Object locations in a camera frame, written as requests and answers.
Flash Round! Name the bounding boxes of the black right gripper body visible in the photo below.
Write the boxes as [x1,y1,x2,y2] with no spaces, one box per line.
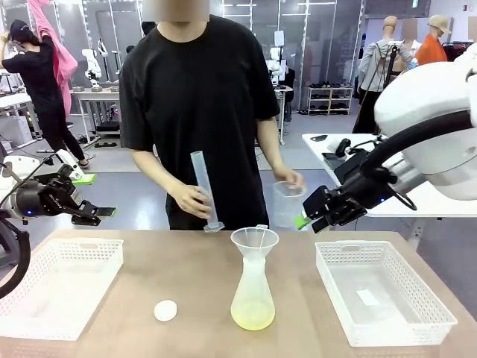
[335,173,398,218]

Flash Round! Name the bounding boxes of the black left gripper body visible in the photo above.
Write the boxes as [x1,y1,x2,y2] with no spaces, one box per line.
[14,174,81,218]

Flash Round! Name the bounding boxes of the clear plastic beaker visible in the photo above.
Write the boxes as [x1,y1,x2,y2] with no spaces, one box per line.
[272,180,307,229]

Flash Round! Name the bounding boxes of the translucent plastic funnel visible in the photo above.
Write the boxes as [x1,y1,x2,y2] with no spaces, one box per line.
[230,223,279,264]

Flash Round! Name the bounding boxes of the translucent plastic Erlenmeyer flask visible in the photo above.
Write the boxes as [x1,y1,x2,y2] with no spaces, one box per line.
[230,257,277,331]

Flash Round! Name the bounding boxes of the translucent graduated cylinder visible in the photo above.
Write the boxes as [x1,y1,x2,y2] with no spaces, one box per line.
[190,150,226,233]

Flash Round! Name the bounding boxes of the white round flask cap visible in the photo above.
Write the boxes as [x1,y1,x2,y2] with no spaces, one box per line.
[154,299,179,322]

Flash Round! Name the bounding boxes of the white perforated plastic basket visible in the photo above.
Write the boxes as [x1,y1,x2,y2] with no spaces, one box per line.
[315,240,458,348]
[0,238,124,341]

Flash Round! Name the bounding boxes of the person's right forearm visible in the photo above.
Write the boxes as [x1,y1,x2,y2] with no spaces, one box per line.
[130,148,182,198]

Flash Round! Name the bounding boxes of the person's left forearm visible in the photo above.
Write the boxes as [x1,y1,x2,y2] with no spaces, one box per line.
[255,119,288,175]

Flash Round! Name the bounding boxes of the person's left hand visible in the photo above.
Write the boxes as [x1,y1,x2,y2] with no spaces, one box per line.
[274,166,309,195]

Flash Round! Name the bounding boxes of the person's right hand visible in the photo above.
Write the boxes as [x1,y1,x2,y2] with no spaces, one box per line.
[173,182,215,221]

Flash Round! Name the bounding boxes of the black tray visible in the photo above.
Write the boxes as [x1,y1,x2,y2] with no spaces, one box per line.
[322,151,373,180]

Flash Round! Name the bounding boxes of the grey robot workbench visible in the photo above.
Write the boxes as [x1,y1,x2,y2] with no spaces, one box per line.
[72,86,122,145]

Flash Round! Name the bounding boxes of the white shoe rack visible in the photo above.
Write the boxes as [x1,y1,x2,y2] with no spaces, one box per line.
[307,85,353,116]

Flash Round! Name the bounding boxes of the background person black pants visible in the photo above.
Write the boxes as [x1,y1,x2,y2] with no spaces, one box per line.
[1,20,90,169]

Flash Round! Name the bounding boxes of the pink hoodie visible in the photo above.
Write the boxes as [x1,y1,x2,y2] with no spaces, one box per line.
[28,0,78,117]

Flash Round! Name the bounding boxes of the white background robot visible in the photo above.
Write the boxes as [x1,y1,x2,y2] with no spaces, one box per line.
[268,46,287,81]
[81,48,104,90]

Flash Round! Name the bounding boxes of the mannequin in grey shirt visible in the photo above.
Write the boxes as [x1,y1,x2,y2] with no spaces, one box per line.
[357,15,415,113]

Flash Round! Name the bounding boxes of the person in black shirt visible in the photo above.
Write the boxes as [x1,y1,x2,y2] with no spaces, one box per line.
[119,0,281,231]

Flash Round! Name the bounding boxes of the mannequin in orange cloth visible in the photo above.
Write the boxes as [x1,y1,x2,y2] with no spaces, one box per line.
[414,14,453,66]

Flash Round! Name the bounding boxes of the figure in blue floral dress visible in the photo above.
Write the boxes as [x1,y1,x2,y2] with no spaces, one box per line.
[400,18,424,72]

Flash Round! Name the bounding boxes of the tan baseball cap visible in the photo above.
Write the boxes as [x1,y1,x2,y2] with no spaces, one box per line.
[427,14,453,35]

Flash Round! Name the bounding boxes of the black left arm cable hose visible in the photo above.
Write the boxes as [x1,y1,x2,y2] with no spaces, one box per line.
[0,208,33,300]

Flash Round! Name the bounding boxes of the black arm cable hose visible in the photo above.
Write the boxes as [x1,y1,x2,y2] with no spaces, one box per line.
[0,208,33,300]
[361,109,477,178]

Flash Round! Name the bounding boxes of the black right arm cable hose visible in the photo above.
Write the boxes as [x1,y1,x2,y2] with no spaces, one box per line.
[361,109,477,178]

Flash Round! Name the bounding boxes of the silver frame workbench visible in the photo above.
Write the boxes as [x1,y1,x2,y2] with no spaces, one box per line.
[274,84,294,146]

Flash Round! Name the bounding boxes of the black camera tripod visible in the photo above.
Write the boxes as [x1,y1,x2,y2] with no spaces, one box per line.
[352,41,402,134]

